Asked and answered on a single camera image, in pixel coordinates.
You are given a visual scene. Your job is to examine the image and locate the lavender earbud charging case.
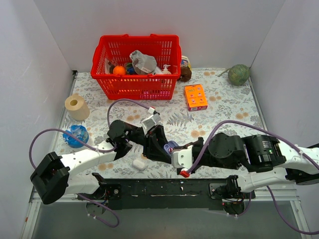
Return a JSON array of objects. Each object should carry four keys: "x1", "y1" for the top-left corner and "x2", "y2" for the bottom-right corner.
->
[{"x1": 163, "y1": 140, "x2": 178, "y2": 154}]

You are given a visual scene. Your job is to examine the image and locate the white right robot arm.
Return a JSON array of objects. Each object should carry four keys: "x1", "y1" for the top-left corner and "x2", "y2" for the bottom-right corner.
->
[{"x1": 143, "y1": 125, "x2": 319, "y2": 198}]

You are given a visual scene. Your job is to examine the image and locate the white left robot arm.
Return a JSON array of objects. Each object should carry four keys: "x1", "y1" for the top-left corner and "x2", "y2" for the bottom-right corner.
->
[{"x1": 30, "y1": 120, "x2": 171, "y2": 205}]

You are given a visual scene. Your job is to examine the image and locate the white earbud charging case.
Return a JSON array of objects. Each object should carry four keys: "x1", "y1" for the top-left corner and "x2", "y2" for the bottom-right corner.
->
[{"x1": 132, "y1": 159, "x2": 147, "y2": 171}]

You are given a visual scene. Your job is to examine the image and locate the blue wrapped tissue roll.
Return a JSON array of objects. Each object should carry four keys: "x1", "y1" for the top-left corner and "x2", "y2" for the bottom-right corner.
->
[{"x1": 63, "y1": 125, "x2": 90, "y2": 149}]

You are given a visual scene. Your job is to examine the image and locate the floral patterned table mat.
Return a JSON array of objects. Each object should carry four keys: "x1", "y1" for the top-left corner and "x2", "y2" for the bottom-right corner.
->
[{"x1": 54, "y1": 68, "x2": 264, "y2": 179}]

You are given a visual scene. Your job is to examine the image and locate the orange snack box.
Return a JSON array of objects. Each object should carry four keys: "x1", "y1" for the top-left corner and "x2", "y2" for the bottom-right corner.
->
[{"x1": 184, "y1": 84, "x2": 208, "y2": 111}]

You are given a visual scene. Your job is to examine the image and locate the beige paper roll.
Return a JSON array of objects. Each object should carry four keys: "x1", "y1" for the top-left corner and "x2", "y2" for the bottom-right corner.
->
[{"x1": 64, "y1": 93, "x2": 90, "y2": 121}]

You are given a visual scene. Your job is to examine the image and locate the dark green toy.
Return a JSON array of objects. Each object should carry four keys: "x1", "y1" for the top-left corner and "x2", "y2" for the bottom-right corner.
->
[{"x1": 125, "y1": 62, "x2": 136, "y2": 75}]

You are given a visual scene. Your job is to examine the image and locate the orange fruit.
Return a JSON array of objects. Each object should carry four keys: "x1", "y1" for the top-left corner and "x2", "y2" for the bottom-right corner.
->
[{"x1": 113, "y1": 65, "x2": 126, "y2": 75}]

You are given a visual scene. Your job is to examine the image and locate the white pump bottle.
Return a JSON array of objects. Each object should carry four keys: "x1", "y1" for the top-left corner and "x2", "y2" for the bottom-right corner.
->
[{"x1": 162, "y1": 65, "x2": 171, "y2": 75}]

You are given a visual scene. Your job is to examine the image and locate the red plastic shopping basket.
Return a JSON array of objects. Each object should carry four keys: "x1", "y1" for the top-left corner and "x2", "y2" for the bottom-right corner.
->
[{"x1": 91, "y1": 34, "x2": 181, "y2": 100}]

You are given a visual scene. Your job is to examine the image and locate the grey crumpled bag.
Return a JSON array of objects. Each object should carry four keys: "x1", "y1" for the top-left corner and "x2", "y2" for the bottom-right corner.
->
[{"x1": 130, "y1": 50, "x2": 157, "y2": 75}]

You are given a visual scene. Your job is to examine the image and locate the brown jar with label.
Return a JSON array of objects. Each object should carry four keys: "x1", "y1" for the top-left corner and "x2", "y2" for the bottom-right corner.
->
[{"x1": 178, "y1": 56, "x2": 192, "y2": 82}]

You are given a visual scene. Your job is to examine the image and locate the green melon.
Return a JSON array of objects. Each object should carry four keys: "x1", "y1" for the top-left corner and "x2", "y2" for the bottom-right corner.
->
[{"x1": 217, "y1": 64, "x2": 250, "y2": 86}]

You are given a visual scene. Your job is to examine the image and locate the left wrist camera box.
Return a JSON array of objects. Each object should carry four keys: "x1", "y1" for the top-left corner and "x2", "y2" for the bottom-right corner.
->
[{"x1": 141, "y1": 107, "x2": 160, "y2": 134}]

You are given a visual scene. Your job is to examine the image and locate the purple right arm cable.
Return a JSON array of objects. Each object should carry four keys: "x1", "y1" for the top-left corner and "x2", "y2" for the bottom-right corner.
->
[{"x1": 186, "y1": 119, "x2": 319, "y2": 236}]

